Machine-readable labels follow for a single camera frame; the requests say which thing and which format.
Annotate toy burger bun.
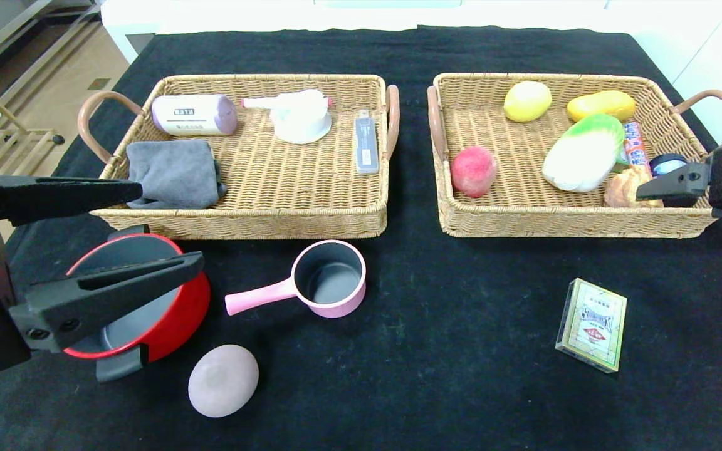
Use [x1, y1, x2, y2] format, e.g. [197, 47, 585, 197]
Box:
[604, 165, 664, 209]

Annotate toy napa cabbage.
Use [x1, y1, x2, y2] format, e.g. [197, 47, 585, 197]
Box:
[541, 113, 626, 193]

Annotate playing card box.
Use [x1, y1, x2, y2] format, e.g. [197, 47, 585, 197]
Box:
[554, 278, 627, 374]

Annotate dark blue jar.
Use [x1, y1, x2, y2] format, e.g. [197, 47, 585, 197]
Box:
[649, 153, 697, 209]

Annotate orange sausage pack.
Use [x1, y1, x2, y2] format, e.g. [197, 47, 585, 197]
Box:
[623, 121, 651, 168]

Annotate yellow mango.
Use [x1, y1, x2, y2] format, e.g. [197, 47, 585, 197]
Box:
[567, 90, 637, 123]

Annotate grey folded towel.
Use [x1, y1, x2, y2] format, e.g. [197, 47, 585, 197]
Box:
[125, 139, 228, 210]

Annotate wooden slatted rack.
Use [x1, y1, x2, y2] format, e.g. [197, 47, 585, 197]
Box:
[0, 94, 66, 189]

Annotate white purple cylindrical bottle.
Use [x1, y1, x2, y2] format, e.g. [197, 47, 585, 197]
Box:
[150, 94, 238, 137]

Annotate yellow lemon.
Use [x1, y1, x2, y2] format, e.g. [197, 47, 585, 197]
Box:
[503, 81, 552, 123]

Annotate pale purple egg-shaped taro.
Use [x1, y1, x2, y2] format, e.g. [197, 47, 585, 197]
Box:
[187, 344, 260, 418]

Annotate red peach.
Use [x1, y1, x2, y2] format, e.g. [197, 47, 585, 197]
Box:
[450, 146, 498, 199]

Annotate white cup with brush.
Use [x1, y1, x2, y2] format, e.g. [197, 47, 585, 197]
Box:
[241, 89, 333, 145]

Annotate pink saucepan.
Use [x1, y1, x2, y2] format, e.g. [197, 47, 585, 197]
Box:
[224, 240, 367, 319]

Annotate white table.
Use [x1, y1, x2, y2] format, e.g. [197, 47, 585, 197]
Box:
[101, 0, 634, 63]

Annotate black tablecloth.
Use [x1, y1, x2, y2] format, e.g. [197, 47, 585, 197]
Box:
[0, 26, 722, 451]

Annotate grey slim rectangular case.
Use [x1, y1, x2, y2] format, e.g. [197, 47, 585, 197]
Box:
[353, 110, 380, 175]

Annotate red pot black handles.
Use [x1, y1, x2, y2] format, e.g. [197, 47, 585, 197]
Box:
[63, 225, 212, 383]

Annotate wicker basket brown handles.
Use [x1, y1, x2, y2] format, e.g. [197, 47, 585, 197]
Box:
[77, 74, 400, 241]
[427, 73, 722, 239]

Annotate grey metal shelf frame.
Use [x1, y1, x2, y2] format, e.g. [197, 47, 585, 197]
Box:
[0, 0, 106, 79]

